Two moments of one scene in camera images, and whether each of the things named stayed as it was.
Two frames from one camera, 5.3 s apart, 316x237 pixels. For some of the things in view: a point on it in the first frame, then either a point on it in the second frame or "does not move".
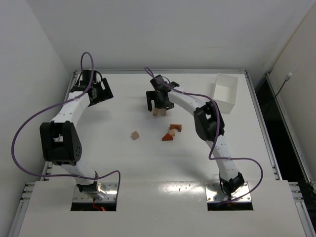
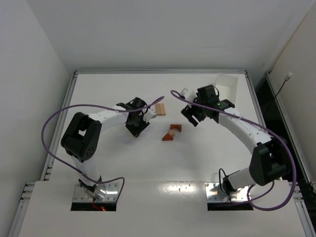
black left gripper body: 99,91 to 138,127
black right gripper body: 159,101 to 193,113
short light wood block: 172,132 does not move
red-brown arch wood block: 176,126 does not move
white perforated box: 225,92 does not move
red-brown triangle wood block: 167,137 does not move
